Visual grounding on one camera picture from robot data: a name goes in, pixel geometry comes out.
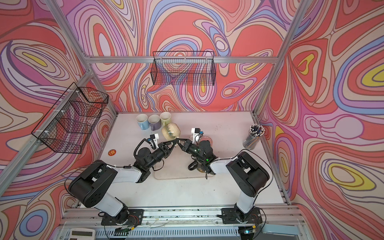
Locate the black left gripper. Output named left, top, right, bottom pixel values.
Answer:
left=144, top=141, right=177, bottom=172

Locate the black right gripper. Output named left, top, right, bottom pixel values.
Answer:
left=174, top=138, right=206, bottom=162

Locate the cream speckled round mug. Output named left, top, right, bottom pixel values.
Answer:
left=162, top=123, right=181, bottom=141

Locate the beige rectangular tray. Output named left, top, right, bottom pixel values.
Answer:
left=153, top=145, right=206, bottom=180

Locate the light green ceramic mug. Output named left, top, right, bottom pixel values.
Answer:
left=160, top=112, right=172, bottom=127

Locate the purple ceramic mug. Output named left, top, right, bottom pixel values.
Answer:
left=148, top=115, right=162, bottom=131

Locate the light blue ceramic mug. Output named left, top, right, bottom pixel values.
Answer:
left=136, top=114, right=150, bottom=130

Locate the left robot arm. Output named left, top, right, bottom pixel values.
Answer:
left=68, top=139, right=178, bottom=217

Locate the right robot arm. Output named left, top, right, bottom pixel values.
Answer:
left=176, top=138, right=270, bottom=215

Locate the pink ceramic mug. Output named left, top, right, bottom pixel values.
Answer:
left=200, top=136, right=213, bottom=147

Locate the black patterned mug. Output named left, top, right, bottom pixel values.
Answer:
left=188, top=161, right=212, bottom=174

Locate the red star sticker badge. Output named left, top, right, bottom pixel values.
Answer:
left=108, top=150, right=117, bottom=156

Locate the metal cup of pens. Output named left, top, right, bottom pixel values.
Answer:
left=243, top=124, right=266, bottom=150

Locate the white calculator device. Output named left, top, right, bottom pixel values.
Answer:
left=69, top=228, right=96, bottom=240

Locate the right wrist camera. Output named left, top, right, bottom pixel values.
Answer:
left=191, top=128, right=204, bottom=144

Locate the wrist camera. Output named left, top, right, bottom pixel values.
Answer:
left=191, top=128, right=204, bottom=144
left=150, top=134, right=160, bottom=150

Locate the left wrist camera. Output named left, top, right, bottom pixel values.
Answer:
left=150, top=134, right=160, bottom=150

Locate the black wire basket back wall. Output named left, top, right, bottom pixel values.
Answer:
left=151, top=51, right=216, bottom=86

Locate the black wire basket wall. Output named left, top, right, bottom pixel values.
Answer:
left=31, top=83, right=109, bottom=154
left=151, top=51, right=216, bottom=86

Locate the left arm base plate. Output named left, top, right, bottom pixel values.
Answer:
left=98, top=209, right=144, bottom=227

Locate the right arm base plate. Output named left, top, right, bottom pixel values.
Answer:
left=218, top=207, right=263, bottom=225

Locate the black wire basket left wall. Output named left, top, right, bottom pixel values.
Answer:
left=31, top=83, right=109, bottom=154

